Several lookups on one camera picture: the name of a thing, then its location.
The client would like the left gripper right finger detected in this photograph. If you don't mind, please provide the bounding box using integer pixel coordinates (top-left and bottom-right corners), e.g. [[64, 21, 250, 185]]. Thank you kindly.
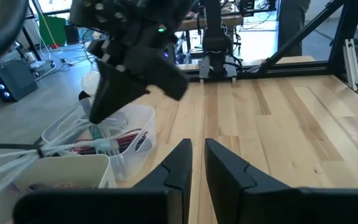
[[204, 138, 358, 224]]

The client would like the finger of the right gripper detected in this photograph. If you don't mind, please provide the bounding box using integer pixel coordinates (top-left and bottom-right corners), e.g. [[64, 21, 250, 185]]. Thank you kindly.
[[126, 46, 189, 101], [89, 60, 150, 124]]

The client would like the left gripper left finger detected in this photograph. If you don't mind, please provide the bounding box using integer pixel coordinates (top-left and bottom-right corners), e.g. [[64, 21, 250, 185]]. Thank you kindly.
[[12, 138, 194, 224]]

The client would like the person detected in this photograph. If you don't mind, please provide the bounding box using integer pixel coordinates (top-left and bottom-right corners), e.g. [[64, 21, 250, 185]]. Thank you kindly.
[[277, 0, 312, 58]]

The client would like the white light bulb on base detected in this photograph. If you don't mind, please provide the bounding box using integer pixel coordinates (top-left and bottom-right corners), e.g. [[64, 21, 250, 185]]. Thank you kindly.
[[78, 70, 101, 101]]

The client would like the green board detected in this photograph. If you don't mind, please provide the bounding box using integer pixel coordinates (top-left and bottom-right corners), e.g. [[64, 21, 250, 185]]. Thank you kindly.
[[38, 14, 67, 47]]

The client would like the maroon USB cable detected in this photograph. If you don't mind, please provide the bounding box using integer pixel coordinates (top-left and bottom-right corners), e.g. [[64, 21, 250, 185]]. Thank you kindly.
[[70, 132, 149, 156]]

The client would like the teal USB cable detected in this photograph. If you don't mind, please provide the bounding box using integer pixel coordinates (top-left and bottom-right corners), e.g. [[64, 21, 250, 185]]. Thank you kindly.
[[89, 124, 121, 156]]

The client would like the black computer with blue lights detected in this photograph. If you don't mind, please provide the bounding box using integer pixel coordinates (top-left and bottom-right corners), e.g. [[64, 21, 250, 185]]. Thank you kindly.
[[0, 58, 39, 103]]

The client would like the frosted plastic bin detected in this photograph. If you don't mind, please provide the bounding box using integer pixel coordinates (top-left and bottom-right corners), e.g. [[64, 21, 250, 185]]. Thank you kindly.
[[0, 154, 117, 224]]

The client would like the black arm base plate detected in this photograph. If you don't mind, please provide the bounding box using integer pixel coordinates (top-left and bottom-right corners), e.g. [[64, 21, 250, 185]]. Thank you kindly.
[[197, 55, 239, 81]]

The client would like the clear plastic bin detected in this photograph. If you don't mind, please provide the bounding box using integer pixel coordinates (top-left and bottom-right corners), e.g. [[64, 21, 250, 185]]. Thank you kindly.
[[41, 98, 157, 181]]

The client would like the silver aluminium bracket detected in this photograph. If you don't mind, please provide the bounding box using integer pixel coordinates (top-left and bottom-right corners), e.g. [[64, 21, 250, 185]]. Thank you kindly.
[[342, 39, 358, 91]]

